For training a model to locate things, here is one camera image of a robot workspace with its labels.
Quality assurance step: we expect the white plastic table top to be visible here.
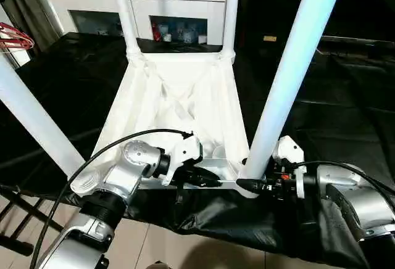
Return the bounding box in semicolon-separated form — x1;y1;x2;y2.
68;49;265;201

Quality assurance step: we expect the white plastic table leg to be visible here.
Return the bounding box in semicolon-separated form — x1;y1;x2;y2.
110;0;144;61
0;52;88;182
220;0;243;61
238;0;348;184

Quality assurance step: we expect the black plastic table mat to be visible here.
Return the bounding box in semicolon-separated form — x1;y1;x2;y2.
0;31;395;269

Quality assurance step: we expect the black metal stand leg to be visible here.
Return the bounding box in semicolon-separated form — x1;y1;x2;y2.
0;184;64;259

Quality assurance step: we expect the white glass-door cabinet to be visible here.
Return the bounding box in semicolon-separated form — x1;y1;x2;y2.
46;0;230;48

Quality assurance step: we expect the red wire bundle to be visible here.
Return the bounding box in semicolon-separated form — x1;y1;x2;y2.
0;21;36;54

